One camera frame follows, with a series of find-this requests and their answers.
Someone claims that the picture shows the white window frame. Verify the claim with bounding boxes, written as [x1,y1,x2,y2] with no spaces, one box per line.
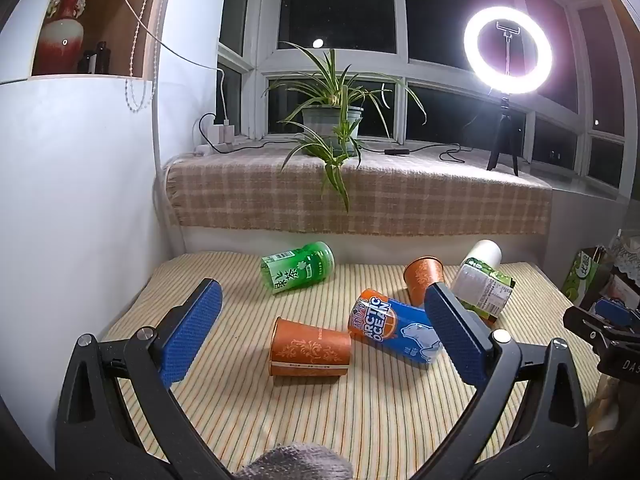
[217,0,632,202]

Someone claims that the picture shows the white bead cord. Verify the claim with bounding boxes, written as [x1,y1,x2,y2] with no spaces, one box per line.
[124,0,167,112]

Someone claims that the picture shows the blue and orange drink can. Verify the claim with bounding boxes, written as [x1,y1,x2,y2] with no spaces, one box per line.
[348,288,443,367]

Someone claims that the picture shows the potted spider plant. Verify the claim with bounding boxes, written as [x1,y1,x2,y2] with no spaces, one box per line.
[262,42,428,212]

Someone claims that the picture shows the red and white vase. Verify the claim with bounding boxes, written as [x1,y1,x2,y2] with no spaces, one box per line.
[32,0,98,76]

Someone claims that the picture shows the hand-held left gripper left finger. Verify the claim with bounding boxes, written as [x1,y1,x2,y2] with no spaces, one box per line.
[54,277,232,480]

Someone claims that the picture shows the grey knitted cloth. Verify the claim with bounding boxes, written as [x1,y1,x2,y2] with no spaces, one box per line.
[232,442,354,480]

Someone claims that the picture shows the orange patterned paper cup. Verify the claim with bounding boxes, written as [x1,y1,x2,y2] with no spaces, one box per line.
[403,256,445,307]
[269,316,353,378]

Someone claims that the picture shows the striped mat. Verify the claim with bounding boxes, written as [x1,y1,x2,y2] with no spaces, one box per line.
[100,252,601,480]

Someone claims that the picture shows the white cabinet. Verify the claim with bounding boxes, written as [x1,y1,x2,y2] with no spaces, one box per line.
[0,0,222,467]

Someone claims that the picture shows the green tea can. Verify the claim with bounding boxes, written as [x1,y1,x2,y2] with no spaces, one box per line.
[260,241,336,295]

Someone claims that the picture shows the white ring light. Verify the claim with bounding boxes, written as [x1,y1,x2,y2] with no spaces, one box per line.
[463,0,553,96]

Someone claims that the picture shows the white lace cloth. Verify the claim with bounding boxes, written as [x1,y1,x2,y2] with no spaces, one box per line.
[611,232,640,277]

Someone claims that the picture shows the white and green drink bottle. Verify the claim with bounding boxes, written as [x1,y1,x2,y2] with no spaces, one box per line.
[450,239,516,323]

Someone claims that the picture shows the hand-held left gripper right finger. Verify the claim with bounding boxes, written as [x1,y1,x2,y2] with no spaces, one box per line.
[412,283,592,480]

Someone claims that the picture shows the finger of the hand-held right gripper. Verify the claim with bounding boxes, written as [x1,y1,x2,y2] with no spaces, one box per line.
[562,298,640,347]

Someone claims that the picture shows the white cable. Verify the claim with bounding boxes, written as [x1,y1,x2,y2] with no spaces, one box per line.
[107,0,227,122]

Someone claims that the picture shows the black tripod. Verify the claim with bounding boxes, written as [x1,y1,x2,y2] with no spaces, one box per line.
[486,94,521,177]

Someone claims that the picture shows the green carton box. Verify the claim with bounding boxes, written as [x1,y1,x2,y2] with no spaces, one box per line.
[562,247,616,307]

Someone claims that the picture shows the white power strip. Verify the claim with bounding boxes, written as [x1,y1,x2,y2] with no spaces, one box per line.
[195,142,237,157]

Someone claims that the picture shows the black cable with switch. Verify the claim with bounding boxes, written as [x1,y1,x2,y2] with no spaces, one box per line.
[360,142,496,163]

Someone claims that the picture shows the plaid cloth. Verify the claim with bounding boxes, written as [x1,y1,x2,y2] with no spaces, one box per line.
[165,146,553,237]

